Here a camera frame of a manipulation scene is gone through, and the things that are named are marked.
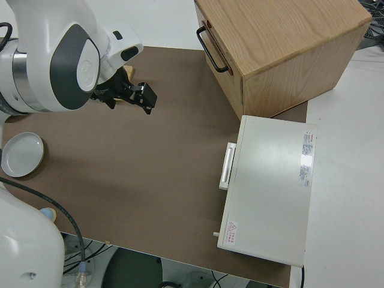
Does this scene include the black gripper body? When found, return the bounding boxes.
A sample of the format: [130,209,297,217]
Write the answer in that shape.
[89,67,144,106]

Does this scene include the background cable bundle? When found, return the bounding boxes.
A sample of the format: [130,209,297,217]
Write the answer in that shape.
[358,0,384,50]

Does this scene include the brown table mat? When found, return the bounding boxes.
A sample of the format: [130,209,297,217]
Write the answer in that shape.
[0,46,309,288]

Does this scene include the black cabinet handle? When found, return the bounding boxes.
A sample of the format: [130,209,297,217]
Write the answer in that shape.
[196,26,229,74]

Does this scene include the light wooden cabinet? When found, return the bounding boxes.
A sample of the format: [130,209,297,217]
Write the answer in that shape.
[194,0,373,118]

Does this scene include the thick dark arm cable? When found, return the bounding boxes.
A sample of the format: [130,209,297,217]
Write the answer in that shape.
[0,176,88,287]

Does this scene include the white oven door handle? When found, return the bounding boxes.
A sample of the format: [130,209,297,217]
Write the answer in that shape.
[218,142,238,190]

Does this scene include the gray round plate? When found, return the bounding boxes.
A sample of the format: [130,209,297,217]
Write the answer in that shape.
[1,131,46,178]

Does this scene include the thin black floor cables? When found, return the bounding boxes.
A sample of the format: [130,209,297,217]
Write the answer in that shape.
[61,236,109,288]

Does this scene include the dark round base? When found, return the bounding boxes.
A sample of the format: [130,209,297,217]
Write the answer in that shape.
[101,248,163,288]

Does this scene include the white toaster oven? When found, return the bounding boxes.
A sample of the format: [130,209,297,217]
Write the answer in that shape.
[216,115,319,268]

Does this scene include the thin black cable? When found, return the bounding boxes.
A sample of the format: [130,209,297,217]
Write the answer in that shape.
[0,22,16,46]

